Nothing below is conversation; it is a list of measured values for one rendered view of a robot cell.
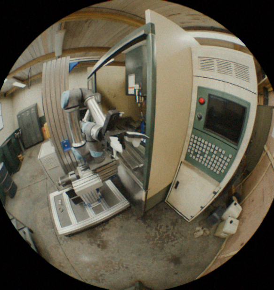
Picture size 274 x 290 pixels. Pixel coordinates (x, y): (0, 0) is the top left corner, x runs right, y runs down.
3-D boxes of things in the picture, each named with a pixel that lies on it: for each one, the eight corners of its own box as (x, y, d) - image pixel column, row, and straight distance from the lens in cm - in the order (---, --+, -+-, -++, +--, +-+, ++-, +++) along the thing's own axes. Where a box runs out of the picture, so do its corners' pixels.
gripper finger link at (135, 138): (147, 146, 45) (125, 144, 45) (149, 133, 43) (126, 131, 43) (147, 149, 42) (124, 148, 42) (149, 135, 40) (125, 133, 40)
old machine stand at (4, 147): (19, 170, 466) (6, 142, 439) (12, 174, 498) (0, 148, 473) (22, 162, 509) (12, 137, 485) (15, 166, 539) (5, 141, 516)
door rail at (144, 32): (143, 33, 67) (143, 29, 69) (86, 79, 252) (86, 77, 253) (148, 35, 68) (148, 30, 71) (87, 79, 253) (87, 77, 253)
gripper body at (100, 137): (127, 149, 44) (108, 141, 52) (128, 130, 41) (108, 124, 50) (114, 156, 40) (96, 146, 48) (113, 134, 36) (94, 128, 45)
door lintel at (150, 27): (150, 33, 67) (149, 21, 75) (87, 79, 255) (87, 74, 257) (156, 35, 70) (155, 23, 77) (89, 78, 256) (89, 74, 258)
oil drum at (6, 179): (11, 202, 384) (-6, 178, 356) (8, 192, 437) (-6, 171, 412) (19, 190, 370) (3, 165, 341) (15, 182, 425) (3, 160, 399)
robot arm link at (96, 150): (110, 151, 63) (108, 134, 58) (95, 160, 59) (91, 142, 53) (102, 147, 69) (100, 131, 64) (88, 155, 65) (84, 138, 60)
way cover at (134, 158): (133, 174, 138) (133, 165, 127) (108, 145, 204) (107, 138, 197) (151, 165, 152) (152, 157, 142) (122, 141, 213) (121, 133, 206)
